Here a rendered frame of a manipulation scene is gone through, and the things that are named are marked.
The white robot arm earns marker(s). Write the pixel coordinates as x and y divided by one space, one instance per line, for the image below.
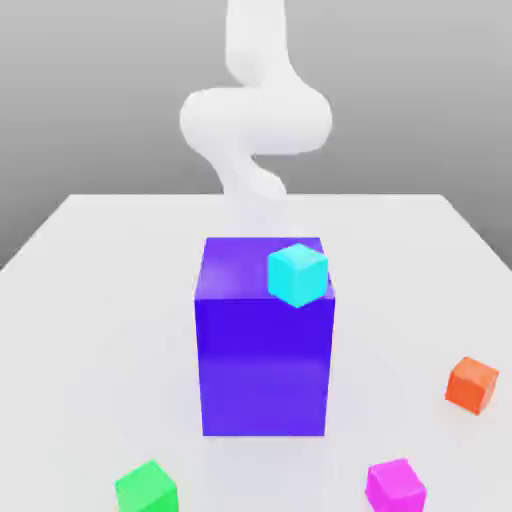
256 120

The small cyan cube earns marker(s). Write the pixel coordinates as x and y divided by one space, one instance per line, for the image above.
298 276

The small orange cube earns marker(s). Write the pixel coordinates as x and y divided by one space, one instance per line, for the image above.
470 386

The small green cube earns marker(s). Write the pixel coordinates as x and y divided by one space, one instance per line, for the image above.
146 488

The small magenta cube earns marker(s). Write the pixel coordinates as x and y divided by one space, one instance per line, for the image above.
394 486

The large purple box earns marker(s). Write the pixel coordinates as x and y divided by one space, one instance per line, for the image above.
264 368

